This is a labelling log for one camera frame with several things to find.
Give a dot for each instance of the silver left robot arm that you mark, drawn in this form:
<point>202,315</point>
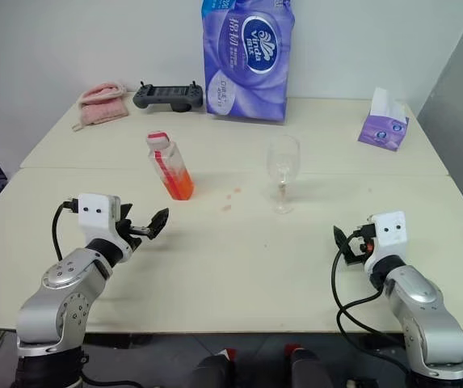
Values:
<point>61,275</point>

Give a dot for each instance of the large purple Vinda tissue pack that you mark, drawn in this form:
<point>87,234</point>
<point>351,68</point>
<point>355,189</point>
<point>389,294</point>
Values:
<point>251,60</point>

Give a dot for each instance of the clear wine glass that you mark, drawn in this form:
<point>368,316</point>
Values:
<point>282,184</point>

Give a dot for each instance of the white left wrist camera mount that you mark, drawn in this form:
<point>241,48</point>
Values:
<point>93,218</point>

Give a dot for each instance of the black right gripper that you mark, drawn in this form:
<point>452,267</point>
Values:
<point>362,242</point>

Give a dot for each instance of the dark rounded shape red tip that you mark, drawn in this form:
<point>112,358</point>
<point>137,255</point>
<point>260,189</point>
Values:
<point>215,369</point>
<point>308,368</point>

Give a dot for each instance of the small purple tissue box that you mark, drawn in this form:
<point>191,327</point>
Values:
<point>380,131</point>

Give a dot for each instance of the grey handheld controller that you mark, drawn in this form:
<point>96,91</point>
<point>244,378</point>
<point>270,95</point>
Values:
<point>166,95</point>

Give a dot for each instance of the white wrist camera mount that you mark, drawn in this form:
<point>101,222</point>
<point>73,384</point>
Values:
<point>392,238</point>
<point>93,218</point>

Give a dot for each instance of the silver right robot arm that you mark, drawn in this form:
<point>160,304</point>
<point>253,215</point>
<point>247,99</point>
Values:
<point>421,299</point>

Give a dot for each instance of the bottle with orange liquid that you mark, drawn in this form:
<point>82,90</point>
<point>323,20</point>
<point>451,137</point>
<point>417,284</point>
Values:
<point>178,184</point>

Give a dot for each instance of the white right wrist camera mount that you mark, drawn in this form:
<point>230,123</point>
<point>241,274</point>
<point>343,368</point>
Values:
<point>392,238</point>

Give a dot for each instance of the grey partition panel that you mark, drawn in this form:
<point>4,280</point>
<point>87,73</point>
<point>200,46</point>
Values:
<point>461,101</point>

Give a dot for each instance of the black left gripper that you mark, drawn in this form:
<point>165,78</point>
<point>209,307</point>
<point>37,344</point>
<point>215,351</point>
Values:
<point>130,232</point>

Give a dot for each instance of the pink folded towel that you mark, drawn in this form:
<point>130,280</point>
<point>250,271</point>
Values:
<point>102,107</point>

